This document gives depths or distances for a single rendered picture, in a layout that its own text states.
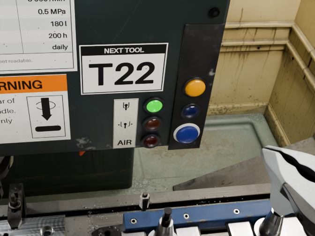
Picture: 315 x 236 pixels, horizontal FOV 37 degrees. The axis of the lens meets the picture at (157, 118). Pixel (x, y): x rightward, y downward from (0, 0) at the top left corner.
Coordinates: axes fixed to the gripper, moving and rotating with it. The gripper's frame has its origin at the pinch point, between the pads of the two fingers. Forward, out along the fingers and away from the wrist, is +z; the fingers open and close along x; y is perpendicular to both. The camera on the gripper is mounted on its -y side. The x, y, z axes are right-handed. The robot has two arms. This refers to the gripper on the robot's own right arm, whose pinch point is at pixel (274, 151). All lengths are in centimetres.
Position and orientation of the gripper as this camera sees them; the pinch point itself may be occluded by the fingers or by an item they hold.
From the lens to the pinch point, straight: 51.7
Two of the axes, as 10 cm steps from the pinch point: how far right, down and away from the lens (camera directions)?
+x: 7.7, -3.9, 5.0
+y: -0.8, 7.3, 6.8
